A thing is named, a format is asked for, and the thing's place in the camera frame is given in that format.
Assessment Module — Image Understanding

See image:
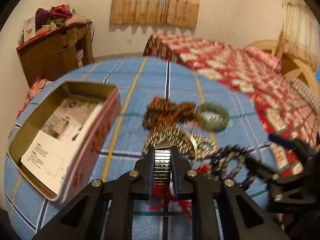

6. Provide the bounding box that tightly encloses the dark purple bead bracelet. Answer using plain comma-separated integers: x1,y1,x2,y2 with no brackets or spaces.
209,144,257,190

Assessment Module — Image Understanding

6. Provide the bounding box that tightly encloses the red tassel jade pendant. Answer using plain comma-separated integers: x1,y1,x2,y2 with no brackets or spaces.
149,164,211,218

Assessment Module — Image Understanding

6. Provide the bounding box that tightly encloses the gold silver bead chain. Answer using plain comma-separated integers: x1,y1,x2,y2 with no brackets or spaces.
143,126,218,160

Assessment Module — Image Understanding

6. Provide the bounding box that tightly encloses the silver metal watch band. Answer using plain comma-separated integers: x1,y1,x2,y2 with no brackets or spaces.
153,141,171,186

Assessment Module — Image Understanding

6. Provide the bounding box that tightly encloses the red patterned bed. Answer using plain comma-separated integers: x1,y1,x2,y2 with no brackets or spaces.
143,32,320,178

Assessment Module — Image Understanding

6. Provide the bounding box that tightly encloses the striped grey pillow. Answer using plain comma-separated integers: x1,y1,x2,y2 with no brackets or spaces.
290,77,320,116

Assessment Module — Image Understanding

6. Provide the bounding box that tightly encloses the pink metal tin box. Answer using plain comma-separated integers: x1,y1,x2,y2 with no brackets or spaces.
8,81,121,205

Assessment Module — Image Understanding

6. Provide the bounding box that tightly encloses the white paper card in tin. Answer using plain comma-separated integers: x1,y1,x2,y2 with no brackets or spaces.
21,96,103,194

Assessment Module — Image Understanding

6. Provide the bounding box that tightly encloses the green jade bangle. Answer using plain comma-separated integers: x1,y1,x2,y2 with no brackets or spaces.
195,102,230,132

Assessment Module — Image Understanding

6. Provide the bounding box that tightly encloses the pink pillow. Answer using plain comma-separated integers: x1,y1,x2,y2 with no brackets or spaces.
244,46,282,73

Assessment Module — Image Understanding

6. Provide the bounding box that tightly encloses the cream wooden headboard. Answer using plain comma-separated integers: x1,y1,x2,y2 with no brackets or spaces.
244,40,319,98

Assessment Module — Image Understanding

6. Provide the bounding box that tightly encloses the beige right curtain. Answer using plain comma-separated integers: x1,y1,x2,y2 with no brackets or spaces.
275,0,319,73

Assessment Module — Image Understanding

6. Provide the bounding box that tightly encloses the blue plaid table cloth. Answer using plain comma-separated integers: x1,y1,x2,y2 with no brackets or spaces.
4,57,277,239

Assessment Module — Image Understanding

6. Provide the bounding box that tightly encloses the clothes pile on floor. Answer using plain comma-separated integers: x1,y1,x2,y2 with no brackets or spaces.
16,76,53,119

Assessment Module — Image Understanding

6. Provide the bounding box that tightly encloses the brown wooden desk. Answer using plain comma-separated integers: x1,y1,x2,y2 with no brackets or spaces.
16,21,94,87

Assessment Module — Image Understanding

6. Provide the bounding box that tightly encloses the beige window curtain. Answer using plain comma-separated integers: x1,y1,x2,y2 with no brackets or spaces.
110,0,200,29

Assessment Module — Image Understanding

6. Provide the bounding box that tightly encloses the clothes pile on desk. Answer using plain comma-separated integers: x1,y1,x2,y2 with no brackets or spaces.
35,4,88,31

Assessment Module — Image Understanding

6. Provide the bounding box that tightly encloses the white product box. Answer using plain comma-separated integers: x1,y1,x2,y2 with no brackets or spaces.
23,15,36,42

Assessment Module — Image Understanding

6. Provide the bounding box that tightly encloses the brown wooden bead necklace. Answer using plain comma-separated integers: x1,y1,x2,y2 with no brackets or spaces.
141,96,201,131

